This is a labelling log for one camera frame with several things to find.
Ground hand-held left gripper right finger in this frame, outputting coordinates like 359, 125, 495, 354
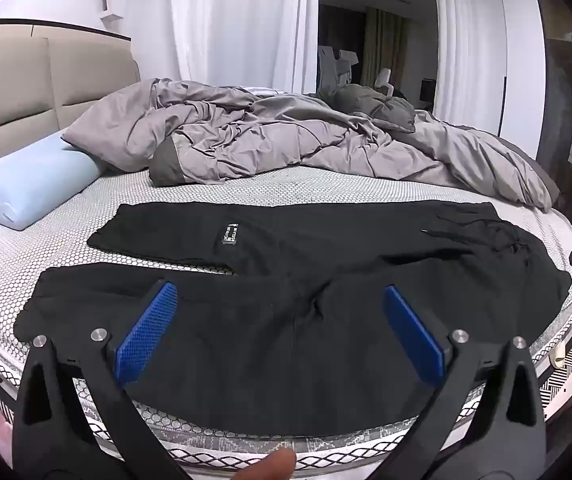
376, 285, 549, 480

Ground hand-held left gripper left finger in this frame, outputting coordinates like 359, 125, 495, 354
12, 281, 192, 480

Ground black pants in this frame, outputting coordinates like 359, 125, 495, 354
13, 200, 572, 438

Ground person's left hand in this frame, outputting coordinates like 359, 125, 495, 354
238, 447, 297, 480

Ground white honeycomb mattress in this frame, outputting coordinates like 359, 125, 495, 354
0, 165, 572, 476

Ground light blue pillow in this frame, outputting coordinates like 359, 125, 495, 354
0, 129, 104, 232

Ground grey duvet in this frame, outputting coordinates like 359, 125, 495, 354
61, 78, 562, 212

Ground dark grey cushion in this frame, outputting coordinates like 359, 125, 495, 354
318, 83, 417, 133

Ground white curtain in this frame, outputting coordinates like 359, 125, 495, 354
168, 0, 319, 96
431, 0, 507, 133

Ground white office chair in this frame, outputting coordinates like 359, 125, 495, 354
373, 67, 395, 97

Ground beige padded headboard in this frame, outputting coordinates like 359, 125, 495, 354
0, 19, 142, 176

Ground olive curtain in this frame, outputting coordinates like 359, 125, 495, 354
363, 7, 409, 93

